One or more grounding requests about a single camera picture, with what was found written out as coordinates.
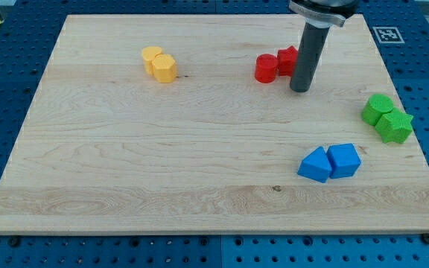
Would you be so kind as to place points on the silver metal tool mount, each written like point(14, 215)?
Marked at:
point(324, 13)

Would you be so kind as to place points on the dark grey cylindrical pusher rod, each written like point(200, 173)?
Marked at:
point(310, 50)

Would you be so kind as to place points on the green star block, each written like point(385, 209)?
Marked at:
point(395, 126)

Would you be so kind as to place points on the red cylinder block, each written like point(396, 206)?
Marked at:
point(266, 68)

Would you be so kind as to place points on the white fiducial marker tag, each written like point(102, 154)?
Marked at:
point(388, 35)

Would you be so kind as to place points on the green cylinder block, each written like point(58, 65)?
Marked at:
point(376, 106)

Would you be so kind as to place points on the blue cube block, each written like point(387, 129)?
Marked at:
point(344, 160)

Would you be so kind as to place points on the blue triangle block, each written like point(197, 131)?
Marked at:
point(316, 166)

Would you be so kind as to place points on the yellow hexagon block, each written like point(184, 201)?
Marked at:
point(164, 68)

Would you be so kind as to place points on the light wooden board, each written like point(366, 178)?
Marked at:
point(106, 149)

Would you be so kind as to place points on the yellow cylinder block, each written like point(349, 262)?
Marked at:
point(149, 54)

